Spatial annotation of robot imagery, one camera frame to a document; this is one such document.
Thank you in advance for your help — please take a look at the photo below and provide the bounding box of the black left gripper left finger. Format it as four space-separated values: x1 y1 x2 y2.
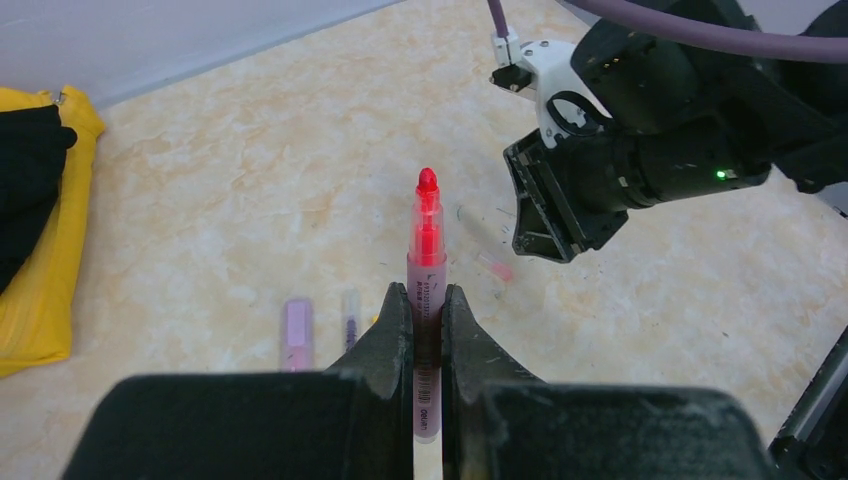
63 283 414 479

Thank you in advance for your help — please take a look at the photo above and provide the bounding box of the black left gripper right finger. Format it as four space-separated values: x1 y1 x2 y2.
442 285 777 479

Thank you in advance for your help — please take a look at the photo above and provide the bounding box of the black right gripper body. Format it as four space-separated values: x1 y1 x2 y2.
503 130 629 263

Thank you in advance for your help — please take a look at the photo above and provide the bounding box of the pink highlighter pen body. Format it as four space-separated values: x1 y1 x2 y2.
280 298 315 372

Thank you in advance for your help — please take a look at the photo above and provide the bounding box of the pink pen cap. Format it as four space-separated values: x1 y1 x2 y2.
476 249 514 283

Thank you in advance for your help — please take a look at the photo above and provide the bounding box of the dark purple gel pen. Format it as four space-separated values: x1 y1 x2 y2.
341 288 361 352

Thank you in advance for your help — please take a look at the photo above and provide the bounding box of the mauve pen with red tip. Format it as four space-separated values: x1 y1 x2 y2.
406 168 447 444

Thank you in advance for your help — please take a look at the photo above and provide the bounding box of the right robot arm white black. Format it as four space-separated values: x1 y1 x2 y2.
490 20 847 263

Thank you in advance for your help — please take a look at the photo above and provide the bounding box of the yellow folded cloth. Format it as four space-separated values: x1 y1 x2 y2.
1 85 105 377

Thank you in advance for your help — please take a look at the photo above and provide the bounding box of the black folded cloth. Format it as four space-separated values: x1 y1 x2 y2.
1 105 78 289

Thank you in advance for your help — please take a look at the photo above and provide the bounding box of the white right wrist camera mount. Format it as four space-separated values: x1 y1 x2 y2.
490 28 614 154

